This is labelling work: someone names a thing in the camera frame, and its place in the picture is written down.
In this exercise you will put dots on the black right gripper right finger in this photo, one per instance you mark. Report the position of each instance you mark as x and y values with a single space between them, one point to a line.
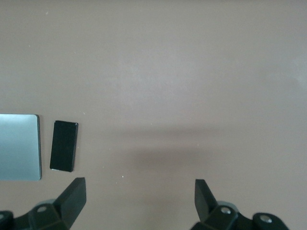
213 218

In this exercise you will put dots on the silver closed laptop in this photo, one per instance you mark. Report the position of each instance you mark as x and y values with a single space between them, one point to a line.
19 147

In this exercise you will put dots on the black smartphone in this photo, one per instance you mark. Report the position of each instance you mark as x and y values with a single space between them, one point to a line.
63 146

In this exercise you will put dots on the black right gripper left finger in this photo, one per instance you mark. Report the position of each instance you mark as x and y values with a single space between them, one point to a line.
64 210

